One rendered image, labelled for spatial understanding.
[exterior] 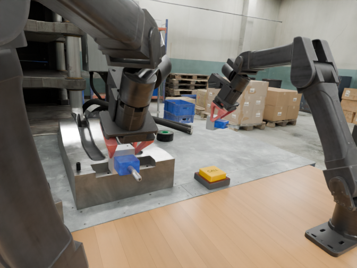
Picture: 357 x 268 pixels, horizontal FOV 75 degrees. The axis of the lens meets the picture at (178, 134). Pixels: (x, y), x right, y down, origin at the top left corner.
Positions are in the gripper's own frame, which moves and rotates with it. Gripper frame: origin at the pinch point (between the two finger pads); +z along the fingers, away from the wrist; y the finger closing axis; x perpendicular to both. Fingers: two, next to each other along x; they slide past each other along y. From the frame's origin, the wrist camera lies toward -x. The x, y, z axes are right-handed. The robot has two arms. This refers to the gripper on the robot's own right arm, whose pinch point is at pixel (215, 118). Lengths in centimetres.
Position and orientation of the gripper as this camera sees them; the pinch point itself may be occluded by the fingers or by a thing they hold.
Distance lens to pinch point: 94.0
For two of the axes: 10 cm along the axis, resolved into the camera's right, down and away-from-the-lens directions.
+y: -6.1, 1.9, -7.7
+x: 6.6, 6.5, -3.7
